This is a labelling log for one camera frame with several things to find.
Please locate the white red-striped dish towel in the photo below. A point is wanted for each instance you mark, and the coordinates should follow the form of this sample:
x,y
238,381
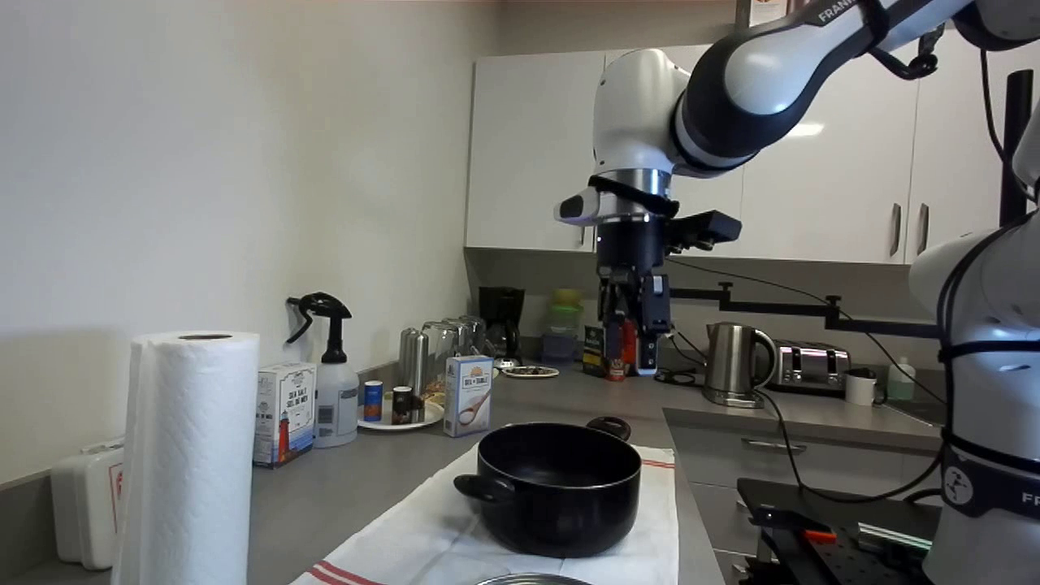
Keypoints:
x,y
435,540

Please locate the white carton with blue print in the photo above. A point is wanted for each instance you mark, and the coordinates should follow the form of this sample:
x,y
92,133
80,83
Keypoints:
x,y
468,394

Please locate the pale green soap bottle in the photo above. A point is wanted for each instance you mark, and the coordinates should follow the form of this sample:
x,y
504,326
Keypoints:
x,y
901,381

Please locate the stainless steel electric kettle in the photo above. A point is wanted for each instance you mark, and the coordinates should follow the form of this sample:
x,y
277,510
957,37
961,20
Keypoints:
x,y
735,362

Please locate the white cabinet door beside pole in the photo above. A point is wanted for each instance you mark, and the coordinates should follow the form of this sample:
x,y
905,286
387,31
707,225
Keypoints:
x,y
954,163

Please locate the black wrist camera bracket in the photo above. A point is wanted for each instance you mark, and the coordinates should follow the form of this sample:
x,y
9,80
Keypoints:
x,y
707,228

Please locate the white plate under jars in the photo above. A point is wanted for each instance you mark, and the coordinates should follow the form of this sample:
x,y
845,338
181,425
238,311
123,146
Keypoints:
x,y
405,425

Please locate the black tray with orange part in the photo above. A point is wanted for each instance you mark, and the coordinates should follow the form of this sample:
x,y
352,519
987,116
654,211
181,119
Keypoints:
x,y
833,540

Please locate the black cooking pot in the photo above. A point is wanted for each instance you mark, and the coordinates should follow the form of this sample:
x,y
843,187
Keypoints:
x,y
557,499

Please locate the small jar with blue label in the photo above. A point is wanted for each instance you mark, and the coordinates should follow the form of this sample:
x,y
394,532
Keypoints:
x,y
373,402

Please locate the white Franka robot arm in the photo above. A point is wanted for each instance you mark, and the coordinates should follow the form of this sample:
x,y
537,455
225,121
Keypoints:
x,y
759,67

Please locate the white carton with red print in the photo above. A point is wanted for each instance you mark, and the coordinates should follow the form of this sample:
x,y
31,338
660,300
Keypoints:
x,y
283,409

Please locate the silver toaster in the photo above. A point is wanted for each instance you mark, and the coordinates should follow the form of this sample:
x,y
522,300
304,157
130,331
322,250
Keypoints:
x,y
814,367

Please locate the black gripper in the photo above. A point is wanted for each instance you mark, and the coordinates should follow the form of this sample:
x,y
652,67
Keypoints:
x,y
634,253

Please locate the narrow white cabinet door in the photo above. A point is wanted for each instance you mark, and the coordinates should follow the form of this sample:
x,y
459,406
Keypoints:
x,y
532,149

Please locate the white paper towel roll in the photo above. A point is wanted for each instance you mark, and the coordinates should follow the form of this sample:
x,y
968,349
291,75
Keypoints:
x,y
190,455

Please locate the small flat white dish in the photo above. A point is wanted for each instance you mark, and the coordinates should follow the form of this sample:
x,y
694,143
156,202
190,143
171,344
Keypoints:
x,y
527,373

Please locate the stainless steel canister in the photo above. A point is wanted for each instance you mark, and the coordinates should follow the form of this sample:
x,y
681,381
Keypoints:
x,y
416,362

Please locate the spray bottle with black trigger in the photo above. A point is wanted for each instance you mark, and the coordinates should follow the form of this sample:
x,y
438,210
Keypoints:
x,y
335,402

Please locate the white cup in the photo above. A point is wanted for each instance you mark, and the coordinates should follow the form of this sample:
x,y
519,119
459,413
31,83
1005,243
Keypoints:
x,y
860,390

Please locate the green-lidded plastic container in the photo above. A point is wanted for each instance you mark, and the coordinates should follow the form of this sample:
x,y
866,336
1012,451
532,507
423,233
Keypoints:
x,y
563,326

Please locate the small dark spice jar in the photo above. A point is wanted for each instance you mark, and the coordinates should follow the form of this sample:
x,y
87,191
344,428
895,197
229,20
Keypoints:
x,y
402,403

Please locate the stack of white napkins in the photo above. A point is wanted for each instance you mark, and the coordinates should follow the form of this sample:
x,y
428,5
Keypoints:
x,y
87,507

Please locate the black coffee machine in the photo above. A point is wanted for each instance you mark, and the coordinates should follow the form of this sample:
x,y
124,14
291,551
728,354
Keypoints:
x,y
501,321

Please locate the black articulated mounting rail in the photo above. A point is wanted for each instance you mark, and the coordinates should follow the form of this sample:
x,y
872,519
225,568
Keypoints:
x,y
800,306

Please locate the wide white cabinet door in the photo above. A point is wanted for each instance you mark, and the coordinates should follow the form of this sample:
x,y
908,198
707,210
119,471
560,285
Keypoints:
x,y
833,183

